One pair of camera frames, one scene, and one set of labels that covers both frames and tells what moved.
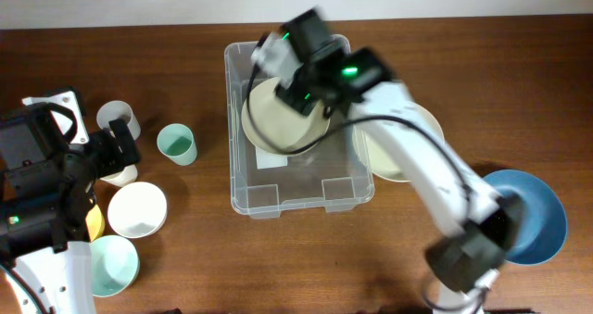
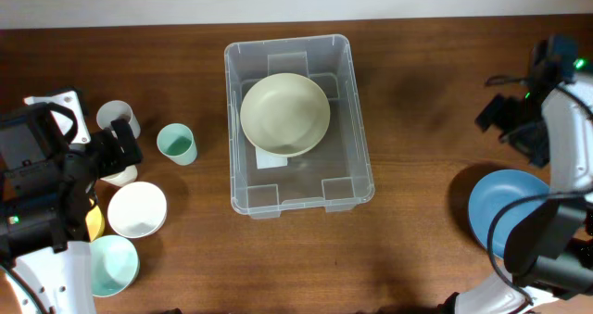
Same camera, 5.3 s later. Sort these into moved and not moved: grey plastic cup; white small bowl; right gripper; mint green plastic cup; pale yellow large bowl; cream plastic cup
Moved: pale yellow large bowl; right gripper
Not moved: white small bowl; cream plastic cup; mint green plastic cup; grey plastic cup
